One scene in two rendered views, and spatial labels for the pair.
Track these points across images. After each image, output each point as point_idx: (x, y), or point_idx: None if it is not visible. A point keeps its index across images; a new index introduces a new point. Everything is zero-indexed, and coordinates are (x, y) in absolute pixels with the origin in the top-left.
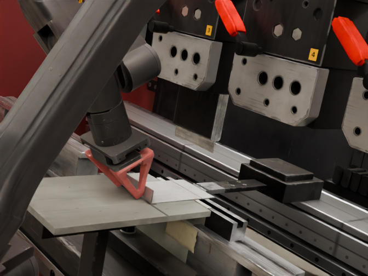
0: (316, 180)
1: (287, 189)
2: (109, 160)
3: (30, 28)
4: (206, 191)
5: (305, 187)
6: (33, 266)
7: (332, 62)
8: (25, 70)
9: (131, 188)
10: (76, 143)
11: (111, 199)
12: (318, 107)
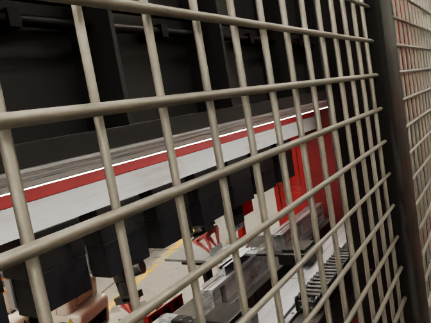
0: (303, 254)
1: (279, 257)
2: (194, 236)
3: (329, 163)
4: (244, 254)
5: (294, 257)
6: (137, 266)
7: None
8: (332, 186)
9: (204, 248)
10: (279, 229)
11: (202, 252)
12: None
